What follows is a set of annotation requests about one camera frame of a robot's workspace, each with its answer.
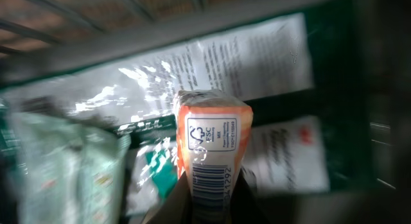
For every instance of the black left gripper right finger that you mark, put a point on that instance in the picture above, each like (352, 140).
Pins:
(244, 208)

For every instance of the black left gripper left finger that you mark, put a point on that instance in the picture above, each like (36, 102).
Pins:
(177, 207)

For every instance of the grey plastic mesh basket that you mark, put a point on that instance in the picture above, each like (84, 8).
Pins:
(384, 27)

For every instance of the light green tissue packet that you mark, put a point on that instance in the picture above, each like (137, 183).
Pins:
(69, 172)

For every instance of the white green packet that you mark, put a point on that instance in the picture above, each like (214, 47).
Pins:
(250, 62)

